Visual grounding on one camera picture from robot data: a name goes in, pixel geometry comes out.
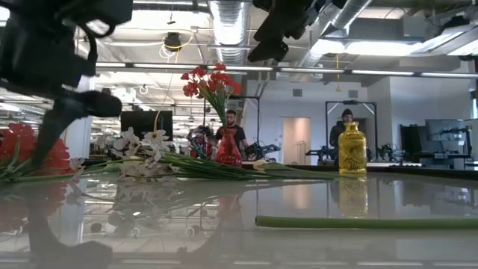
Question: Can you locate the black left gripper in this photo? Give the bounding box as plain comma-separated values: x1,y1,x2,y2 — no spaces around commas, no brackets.
0,0,134,166

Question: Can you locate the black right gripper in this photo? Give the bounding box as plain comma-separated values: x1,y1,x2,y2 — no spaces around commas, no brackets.
247,0,348,64

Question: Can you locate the red flower bunch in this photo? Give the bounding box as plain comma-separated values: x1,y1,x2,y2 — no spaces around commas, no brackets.
0,122,87,184
180,62,244,130

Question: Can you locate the white flower bunch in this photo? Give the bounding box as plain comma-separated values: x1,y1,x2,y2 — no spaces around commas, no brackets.
72,156,240,181
111,126,262,179

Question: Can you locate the cream tulip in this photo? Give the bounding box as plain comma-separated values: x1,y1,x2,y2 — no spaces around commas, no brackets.
253,159,339,179

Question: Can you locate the red tulip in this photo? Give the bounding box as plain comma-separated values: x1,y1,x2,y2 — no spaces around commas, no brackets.
255,215,478,230

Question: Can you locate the red glass vase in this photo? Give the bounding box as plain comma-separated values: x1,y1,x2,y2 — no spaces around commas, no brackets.
215,128,243,167

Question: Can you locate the yellow glass vase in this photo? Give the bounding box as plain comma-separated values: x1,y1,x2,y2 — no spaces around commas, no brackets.
338,121,368,175

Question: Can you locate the white ceiling light strip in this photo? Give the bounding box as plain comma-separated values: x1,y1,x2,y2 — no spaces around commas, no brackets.
95,61,478,79

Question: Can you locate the black monitor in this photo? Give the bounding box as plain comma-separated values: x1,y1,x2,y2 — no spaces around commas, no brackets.
119,110,174,142

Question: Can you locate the pale door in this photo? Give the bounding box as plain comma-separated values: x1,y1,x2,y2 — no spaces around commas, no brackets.
282,117,312,166

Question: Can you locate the person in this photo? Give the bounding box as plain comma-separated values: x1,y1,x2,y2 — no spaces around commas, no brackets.
328,108,356,167
214,109,249,160

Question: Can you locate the ribbed silver ventilation duct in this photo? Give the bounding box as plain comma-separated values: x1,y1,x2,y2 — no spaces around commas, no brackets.
208,0,250,65

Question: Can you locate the smooth grey ventilation duct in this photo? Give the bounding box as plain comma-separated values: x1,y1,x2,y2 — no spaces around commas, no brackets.
298,0,374,69

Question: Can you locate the black ceiling camera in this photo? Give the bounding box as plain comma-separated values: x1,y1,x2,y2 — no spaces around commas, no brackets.
163,32,183,52

